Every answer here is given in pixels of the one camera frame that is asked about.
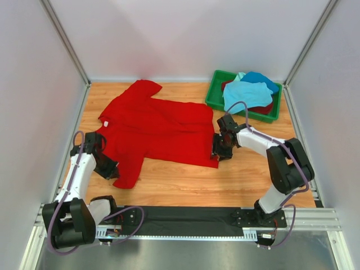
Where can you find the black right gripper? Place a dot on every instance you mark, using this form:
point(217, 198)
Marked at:
point(223, 156)

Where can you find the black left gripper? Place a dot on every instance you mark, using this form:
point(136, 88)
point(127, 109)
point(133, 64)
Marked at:
point(112, 172)

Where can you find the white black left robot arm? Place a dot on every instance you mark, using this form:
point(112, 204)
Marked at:
point(69, 221)

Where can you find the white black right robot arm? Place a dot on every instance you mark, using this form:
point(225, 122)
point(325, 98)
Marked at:
point(289, 167)

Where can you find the green plastic bin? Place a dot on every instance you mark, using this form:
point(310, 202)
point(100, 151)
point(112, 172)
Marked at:
point(214, 97)

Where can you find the dark red t shirt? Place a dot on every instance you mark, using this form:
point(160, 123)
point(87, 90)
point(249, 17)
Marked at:
point(256, 95)

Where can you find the light blue t shirt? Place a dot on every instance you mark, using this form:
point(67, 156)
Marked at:
point(239, 105)

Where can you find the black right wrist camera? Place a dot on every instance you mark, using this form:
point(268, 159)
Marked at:
point(227, 124)

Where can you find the grey slotted cable duct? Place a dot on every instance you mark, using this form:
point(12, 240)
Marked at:
point(111, 234)

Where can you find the left aluminium corner post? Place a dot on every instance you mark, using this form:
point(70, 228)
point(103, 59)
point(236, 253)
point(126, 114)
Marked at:
point(55, 21)

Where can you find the aluminium corner post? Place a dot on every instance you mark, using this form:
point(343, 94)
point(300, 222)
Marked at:
point(315, 33)
point(55, 21)

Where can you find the right aluminium corner post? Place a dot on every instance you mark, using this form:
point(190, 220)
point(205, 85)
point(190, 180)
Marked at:
point(315, 33)

